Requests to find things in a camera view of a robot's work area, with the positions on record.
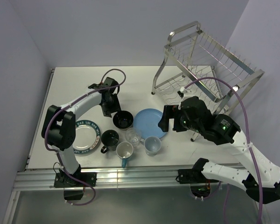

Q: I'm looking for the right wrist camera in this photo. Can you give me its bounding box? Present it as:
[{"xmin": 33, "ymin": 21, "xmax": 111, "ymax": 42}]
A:
[{"xmin": 177, "ymin": 87, "xmax": 188, "ymax": 98}]

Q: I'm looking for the blue plastic plate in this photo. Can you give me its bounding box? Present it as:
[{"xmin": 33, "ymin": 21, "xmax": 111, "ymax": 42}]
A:
[{"xmin": 133, "ymin": 108, "xmax": 166, "ymax": 139}]

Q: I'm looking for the teal mug white inside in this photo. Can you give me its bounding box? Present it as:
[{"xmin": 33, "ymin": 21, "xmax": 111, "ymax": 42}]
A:
[{"xmin": 116, "ymin": 142, "xmax": 134, "ymax": 168}]

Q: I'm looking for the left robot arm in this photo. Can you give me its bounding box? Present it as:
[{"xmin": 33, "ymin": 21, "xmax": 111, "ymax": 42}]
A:
[{"xmin": 41, "ymin": 79, "xmax": 121, "ymax": 186}]

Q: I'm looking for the black mug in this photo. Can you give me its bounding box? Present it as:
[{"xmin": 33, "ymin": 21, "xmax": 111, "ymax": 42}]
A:
[{"xmin": 101, "ymin": 130, "xmax": 119, "ymax": 154}]

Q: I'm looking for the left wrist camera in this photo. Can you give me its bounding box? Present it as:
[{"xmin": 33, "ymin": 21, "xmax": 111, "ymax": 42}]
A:
[{"xmin": 103, "ymin": 77, "xmax": 118, "ymax": 87}]

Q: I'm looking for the grey blue plastic cup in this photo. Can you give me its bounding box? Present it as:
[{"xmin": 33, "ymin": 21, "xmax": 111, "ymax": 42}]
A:
[{"xmin": 143, "ymin": 136, "xmax": 161, "ymax": 156}]

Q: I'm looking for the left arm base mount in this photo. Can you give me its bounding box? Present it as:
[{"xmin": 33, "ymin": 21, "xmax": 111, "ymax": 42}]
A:
[{"xmin": 54, "ymin": 170, "xmax": 97, "ymax": 202}]

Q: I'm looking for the black bowl tan outside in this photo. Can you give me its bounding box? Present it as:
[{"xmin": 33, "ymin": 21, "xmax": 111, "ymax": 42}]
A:
[{"xmin": 113, "ymin": 111, "xmax": 134, "ymax": 130}]

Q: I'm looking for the stainless steel dish rack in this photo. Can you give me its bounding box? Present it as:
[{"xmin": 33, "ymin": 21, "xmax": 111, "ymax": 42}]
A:
[{"xmin": 150, "ymin": 21, "xmax": 265, "ymax": 142}]

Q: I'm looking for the aluminium mounting rail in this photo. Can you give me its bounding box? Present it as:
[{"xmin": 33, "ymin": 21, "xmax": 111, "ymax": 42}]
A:
[{"xmin": 13, "ymin": 163, "xmax": 250, "ymax": 192}]

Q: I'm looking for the clear plastic glass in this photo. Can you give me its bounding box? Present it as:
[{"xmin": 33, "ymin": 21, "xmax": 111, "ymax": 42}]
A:
[{"xmin": 125, "ymin": 128, "xmax": 142, "ymax": 148}]

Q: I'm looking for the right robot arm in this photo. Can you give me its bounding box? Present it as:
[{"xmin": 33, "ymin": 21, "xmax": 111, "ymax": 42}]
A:
[{"xmin": 158, "ymin": 97, "xmax": 280, "ymax": 204}]

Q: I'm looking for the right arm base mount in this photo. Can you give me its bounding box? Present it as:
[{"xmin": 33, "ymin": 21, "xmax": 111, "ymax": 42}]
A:
[{"xmin": 175, "ymin": 169, "xmax": 221, "ymax": 201}]

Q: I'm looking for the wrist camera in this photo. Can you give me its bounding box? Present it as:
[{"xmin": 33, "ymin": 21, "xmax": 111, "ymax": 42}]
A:
[
  {"xmin": 177, "ymin": 87, "xmax": 188, "ymax": 98},
  {"xmin": 103, "ymin": 77, "xmax": 118, "ymax": 87}
]

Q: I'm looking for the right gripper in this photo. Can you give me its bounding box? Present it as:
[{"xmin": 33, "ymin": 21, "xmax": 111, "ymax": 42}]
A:
[{"xmin": 157, "ymin": 104, "xmax": 201, "ymax": 133}]

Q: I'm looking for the white plate green rim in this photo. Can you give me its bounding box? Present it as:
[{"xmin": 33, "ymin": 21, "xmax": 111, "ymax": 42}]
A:
[{"xmin": 73, "ymin": 119, "xmax": 101, "ymax": 156}]

